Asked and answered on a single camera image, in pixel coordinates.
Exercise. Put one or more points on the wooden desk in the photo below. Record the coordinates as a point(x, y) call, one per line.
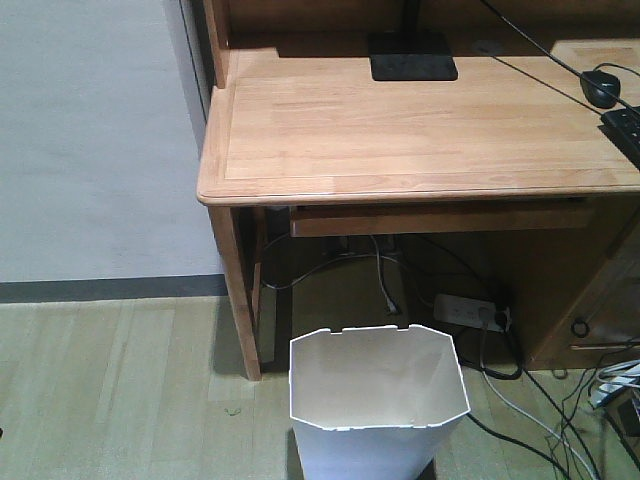
point(511, 148)

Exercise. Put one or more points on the black keyboard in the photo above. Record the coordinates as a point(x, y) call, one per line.
point(621, 126)

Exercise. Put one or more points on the wooden drawer cabinet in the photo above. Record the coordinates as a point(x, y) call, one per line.
point(602, 317)

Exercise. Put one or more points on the black monitor stand base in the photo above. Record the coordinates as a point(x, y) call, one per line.
point(409, 53)

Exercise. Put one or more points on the white power strip under desk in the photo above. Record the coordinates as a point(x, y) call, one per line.
point(471, 313)

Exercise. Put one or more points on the white plastic trash bin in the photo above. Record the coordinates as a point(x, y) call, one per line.
point(373, 402)

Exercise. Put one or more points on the black computer mouse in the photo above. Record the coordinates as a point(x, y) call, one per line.
point(601, 89)

